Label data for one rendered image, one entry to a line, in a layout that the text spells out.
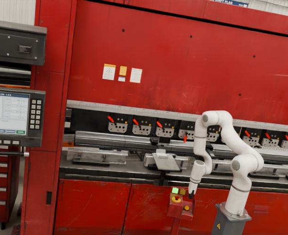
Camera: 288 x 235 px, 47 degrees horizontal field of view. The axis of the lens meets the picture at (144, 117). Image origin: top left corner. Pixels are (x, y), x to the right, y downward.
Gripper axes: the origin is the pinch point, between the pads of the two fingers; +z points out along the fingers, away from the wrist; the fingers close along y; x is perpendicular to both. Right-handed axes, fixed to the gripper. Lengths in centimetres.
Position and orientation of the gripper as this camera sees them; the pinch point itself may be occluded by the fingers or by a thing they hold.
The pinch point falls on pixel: (190, 196)
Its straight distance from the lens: 271.9
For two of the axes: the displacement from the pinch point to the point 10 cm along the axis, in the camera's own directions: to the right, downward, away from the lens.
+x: 9.8, 1.9, -0.1
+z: -1.7, 9.0, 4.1
